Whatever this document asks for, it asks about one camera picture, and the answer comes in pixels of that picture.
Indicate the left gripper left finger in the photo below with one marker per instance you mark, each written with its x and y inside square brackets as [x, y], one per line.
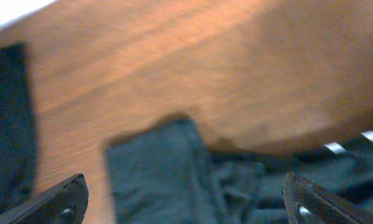
[65, 202]

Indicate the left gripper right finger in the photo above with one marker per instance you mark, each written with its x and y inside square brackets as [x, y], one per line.
[307, 202]

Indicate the dark green Nike t-shirt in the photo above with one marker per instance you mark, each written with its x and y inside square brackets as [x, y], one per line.
[168, 175]

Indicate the black t-shirt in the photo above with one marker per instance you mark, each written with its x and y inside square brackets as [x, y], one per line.
[18, 141]

